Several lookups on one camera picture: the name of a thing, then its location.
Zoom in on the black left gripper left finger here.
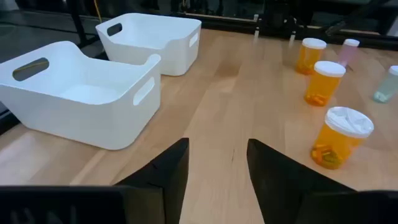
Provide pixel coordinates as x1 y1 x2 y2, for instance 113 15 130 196
114 138 190 224

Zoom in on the pink pill bottle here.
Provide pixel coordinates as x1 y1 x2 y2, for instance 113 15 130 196
337 38 361 68

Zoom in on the pale mint pill bottle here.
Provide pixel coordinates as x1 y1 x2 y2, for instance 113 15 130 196
373 65 398 104

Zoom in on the black table frame rail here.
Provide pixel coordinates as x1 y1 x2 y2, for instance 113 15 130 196
180 11 398 50

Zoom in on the orange pill bottle crinkled lid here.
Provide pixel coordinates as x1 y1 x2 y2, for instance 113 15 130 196
310 106 375 170

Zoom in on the orange pill bottle white lid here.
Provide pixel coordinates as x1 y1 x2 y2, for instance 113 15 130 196
303 60 346 107
295 37 327 75

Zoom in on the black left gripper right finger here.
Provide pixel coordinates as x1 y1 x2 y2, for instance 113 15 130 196
247 138 355 224

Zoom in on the white plastic bin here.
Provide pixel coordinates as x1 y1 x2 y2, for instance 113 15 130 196
0 40 162 151
95 12 202 77

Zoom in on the black frame post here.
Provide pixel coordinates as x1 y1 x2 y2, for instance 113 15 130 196
67 0 91 47

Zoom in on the yellow hanging cable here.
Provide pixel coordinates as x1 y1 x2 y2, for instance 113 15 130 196
93 0 103 24

